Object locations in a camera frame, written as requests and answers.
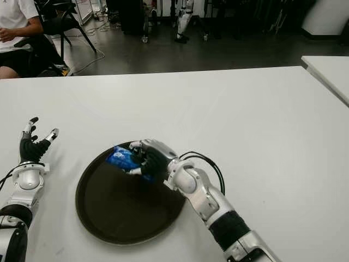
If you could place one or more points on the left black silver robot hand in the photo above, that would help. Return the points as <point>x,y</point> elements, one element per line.
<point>30,151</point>

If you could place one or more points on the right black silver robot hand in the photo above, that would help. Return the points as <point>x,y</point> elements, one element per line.
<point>155,161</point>

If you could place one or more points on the blue Oreo cookie packet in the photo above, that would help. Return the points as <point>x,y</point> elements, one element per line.
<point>121,158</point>

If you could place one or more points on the left silver black robot arm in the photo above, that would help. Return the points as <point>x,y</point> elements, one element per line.
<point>27,183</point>

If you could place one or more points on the right silver black robot arm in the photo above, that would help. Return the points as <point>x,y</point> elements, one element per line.
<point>218,207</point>

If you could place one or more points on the round dark brown tray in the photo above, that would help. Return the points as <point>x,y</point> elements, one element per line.
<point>122,202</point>

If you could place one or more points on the black office chair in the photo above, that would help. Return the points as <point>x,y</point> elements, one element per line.
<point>43,56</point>

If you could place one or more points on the black wheeled robot gantry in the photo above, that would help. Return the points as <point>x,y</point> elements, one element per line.
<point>145,30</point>

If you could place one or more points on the black folding chair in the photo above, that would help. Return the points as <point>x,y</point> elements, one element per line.
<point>68,24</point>

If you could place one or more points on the seated person in white shirt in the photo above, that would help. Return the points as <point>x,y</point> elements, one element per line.
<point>13,16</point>

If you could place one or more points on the white humanoid robot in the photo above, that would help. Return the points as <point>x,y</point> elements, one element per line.
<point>182,21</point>

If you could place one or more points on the black cabinet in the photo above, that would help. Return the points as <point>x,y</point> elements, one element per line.
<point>132,16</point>

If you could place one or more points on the white display board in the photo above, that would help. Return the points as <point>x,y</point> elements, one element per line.
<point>87,11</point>

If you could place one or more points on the black folded chair stack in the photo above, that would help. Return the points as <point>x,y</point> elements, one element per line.
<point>278,21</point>

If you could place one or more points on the white side table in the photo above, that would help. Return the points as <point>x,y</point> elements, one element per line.
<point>330,69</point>

